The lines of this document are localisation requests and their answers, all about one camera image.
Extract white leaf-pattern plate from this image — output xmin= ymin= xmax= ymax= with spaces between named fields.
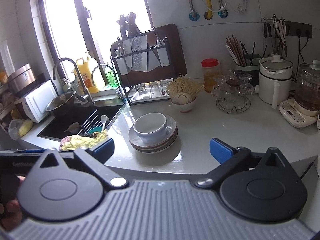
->
xmin=129 ymin=127 xmax=178 ymax=148
xmin=129 ymin=113 xmax=177 ymax=148

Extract floral colourful plate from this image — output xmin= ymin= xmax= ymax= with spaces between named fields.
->
xmin=132 ymin=132 xmax=178 ymax=154

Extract white bowl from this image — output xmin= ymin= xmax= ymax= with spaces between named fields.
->
xmin=133 ymin=113 xmax=167 ymax=143

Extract white leaf-pattern plate front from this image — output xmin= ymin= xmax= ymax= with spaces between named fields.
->
xmin=129 ymin=113 xmax=177 ymax=148

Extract hanging kitchen utensils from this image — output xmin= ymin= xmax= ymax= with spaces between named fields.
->
xmin=263 ymin=14 xmax=288 ymax=57

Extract person's left hand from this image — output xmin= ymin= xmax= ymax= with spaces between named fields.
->
xmin=0 ymin=175 xmax=27 ymax=231

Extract yellow dish cloth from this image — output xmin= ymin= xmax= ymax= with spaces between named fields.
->
xmin=59 ymin=130 xmax=108 ymax=151

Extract small ladle in sink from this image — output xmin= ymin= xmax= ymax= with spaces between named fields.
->
xmin=65 ymin=122 xmax=82 ymax=134

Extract roll-up sink drying rack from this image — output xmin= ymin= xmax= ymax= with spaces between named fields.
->
xmin=78 ymin=107 xmax=117 ymax=135

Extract white pink spoon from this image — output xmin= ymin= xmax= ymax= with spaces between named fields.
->
xmin=100 ymin=114 xmax=108 ymax=132

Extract black sink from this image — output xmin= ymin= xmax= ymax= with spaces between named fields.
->
xmin=38 ymin=101 xmax=124 ymax=141

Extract stainless steel bowl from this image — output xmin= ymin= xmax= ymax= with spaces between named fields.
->
xmin=46 ymin=92 xmax=74 ymax=117

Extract white microwave oven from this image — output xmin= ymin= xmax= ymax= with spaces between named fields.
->
xmin=14 ymin=80 xmax=57 ymax=123

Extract tall chrome faucet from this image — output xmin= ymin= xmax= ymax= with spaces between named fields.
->
xmin=52 ymin=57 xmax=96 ymax=106

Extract bowl of garlic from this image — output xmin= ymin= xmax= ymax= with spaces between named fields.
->
xmin=171 ymin=92 xmax=196 ymax=113

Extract small chrome faucet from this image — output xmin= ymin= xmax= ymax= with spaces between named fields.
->
xmin=91 ymin=64 xmax=125 ymax=101

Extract steel rice cooker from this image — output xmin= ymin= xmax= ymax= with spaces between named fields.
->
xmin=8 ymin=64 xmax=36 ymax=95

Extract green detergent bottle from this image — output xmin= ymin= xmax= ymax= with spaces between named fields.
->
xmin=106 ymin=69 xmax=117 ymax=88

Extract glass health kettle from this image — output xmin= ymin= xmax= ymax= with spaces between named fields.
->
xmin=279 ymin=60 xmax=319 ymax=128

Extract upturned glass left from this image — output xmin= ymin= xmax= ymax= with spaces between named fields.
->
xmin=137 ymin=83 xmax=148 ymax=96

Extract upturned glass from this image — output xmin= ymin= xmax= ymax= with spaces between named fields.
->
xmin=137 ymin=83 xmax=148 ymax=96
xmin=149 ymin=81 xmax=159 ymax=96
xmin=160 ymin=80 xmax=169 ymax=95

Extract yellow oil jug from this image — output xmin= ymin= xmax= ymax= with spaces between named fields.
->
xmin=76 ymin=55 xmax=99 ymax=94

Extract dried noodles bundle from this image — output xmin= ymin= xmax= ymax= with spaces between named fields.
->
xmin=167 ymin=76 xmax=204 ymax=100

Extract red-lid plastic jar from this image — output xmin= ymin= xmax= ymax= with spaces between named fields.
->
xmin=201 ymin=58 xmax=220 ymax=93

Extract upturned glass middle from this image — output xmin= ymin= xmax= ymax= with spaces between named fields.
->
xmin=149 ymin=81 xmax=159 ymax=96

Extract upturned glass right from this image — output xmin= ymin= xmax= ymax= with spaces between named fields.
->
xmin=160 ymin=80 xmax=169 ymax=95

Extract white electric pot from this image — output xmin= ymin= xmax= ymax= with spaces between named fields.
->
xmin=258 ymin=54 xmax=293 ymax=109

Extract chopstick holder with chopsticks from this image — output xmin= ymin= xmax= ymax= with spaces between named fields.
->
xmin=225 ymin=36 xmax=261 ymax=72

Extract black dish rack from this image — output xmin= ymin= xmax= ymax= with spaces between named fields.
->
xmin=110 ymin=28 xmax=175 ymax=105

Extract dark wooden cutting board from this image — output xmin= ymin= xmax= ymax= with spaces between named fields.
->
xmin=110 ymin=23 xmax=187 ymax=87

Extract wire rack with glassware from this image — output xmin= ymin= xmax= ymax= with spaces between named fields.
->
xmin=212 ymin=69 xmax=254 ymax=114

